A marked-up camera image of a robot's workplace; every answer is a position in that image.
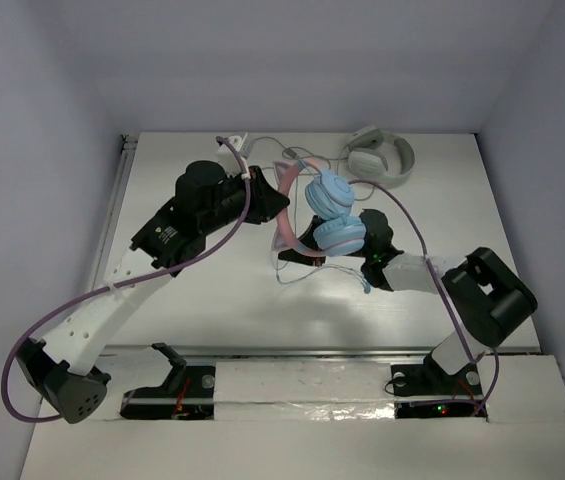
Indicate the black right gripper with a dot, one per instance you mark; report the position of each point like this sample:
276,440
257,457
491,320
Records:
304,257

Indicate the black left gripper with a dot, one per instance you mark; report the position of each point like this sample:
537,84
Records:
255,192

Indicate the pink blue cat-ear headphones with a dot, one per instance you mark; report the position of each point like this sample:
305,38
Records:
328,195

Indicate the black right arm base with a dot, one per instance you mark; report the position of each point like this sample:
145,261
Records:
425,391

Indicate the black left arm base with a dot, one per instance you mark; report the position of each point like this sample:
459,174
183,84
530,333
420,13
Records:
186,393

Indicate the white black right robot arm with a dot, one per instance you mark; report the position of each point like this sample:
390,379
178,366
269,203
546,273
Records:
487,301

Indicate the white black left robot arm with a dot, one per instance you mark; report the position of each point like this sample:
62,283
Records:
61,366

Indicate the white grey headphones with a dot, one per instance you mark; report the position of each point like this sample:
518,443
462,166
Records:
367,162

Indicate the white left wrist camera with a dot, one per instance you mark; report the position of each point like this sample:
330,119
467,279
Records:
241,142

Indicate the aluminium table edge rail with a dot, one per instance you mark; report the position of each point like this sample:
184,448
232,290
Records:
129,144

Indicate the aluminium front rail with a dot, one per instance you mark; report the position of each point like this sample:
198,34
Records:
243,352

